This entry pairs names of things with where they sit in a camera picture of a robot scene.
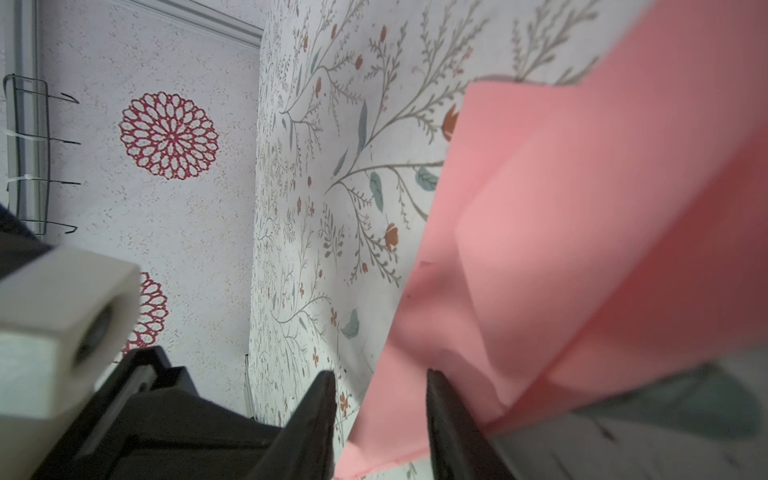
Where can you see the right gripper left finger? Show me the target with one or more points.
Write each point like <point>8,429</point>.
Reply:
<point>303,448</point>

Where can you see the pink square paper sheet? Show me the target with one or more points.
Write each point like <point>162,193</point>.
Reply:
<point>587,240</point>

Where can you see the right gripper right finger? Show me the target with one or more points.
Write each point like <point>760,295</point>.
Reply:
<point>458,449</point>

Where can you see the black wire wall rack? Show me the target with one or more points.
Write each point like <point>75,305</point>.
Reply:
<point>28,131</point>

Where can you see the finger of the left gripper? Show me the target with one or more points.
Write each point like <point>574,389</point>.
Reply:
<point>149,422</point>

